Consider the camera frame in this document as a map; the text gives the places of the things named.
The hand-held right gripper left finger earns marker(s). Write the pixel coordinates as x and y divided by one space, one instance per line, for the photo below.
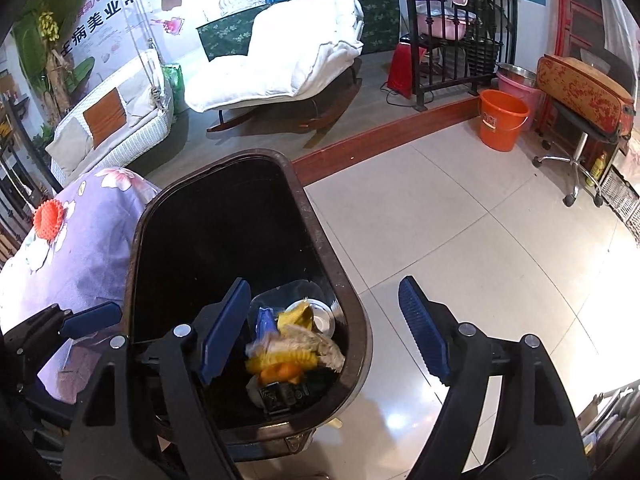
225 332

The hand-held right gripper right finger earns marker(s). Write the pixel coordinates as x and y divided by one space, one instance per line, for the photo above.
425 331

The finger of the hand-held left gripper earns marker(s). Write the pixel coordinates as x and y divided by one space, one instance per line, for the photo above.
92 319

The yellow snack packet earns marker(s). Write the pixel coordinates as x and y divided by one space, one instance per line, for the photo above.
287 355

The blue and white paper cup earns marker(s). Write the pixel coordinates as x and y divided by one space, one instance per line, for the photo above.
312 312

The dark brown waste bin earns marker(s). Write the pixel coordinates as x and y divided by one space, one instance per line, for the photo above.
200 240

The white tissue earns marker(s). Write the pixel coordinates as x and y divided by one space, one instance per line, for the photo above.
325 350

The orange foam fruit net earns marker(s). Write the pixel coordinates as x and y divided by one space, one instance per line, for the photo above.
49 217

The white wicker swing sofa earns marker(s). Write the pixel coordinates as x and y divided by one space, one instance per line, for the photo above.
130 125

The brown cushion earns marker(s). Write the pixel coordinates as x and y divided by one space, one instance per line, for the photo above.
104 115

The orange plastic bucket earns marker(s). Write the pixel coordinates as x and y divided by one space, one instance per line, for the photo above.
502 122

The rolling metal stool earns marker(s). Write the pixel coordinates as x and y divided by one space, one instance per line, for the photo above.
575 160

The woven wicker basket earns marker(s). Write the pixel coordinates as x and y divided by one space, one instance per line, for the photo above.
622 205

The yellow bottle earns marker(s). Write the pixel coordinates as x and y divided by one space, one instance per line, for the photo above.
598 167

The green printed bag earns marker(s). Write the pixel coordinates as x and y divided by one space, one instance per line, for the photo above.
173 85

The pink plastic bucket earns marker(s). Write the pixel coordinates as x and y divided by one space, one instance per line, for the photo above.
527 92

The red bag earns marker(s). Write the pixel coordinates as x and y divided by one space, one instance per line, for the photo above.
405 67

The artificial banana plant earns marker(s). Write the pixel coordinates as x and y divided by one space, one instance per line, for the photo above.
40 55

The metal basin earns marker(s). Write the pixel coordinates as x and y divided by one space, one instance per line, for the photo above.
512 70

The white padded lounge chair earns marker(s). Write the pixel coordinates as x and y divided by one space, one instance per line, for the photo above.
290 55

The green patterned cabinet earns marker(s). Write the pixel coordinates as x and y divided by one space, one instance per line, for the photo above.
225 37

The pink basin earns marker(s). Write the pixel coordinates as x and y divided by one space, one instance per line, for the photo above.
445 25

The black iron rack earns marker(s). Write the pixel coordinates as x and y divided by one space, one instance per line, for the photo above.
485 20

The black iron bed frame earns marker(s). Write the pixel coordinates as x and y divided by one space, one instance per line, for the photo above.
20 170

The large printed wall poster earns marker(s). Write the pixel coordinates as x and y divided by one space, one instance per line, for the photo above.
110 15

